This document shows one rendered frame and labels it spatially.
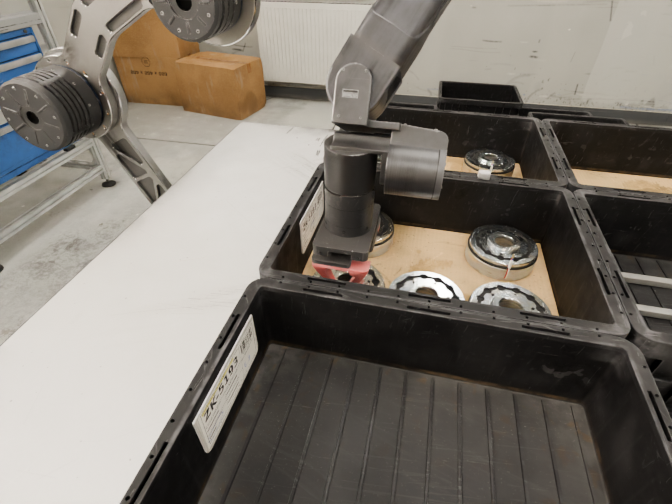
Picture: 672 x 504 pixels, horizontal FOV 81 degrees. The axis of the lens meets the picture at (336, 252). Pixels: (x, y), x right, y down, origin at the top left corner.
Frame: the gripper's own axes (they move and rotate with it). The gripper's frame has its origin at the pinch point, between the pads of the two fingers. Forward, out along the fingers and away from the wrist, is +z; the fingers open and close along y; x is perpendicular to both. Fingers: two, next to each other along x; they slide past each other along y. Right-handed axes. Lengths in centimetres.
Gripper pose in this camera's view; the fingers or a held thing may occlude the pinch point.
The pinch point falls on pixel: (346, 277)
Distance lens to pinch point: 54.2
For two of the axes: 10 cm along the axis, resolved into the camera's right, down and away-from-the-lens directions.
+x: -9.7, -1.5, 1.7
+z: 0.0, 7.6, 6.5
